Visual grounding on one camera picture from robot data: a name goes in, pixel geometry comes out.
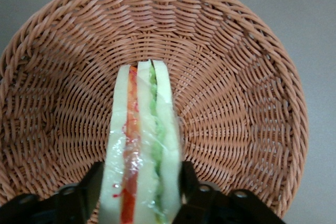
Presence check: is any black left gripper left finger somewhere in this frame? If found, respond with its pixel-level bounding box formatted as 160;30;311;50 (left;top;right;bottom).
0;162;104;224

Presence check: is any plastic-wrapped triangle sandwich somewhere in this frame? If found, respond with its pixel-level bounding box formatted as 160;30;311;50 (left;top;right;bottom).
99;60;183;224

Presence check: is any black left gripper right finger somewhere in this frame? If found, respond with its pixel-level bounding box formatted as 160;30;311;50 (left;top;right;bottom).
173;161;284;224

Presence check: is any round brown wicker basket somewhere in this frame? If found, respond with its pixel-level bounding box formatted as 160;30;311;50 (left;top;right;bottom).
0;0;310;224

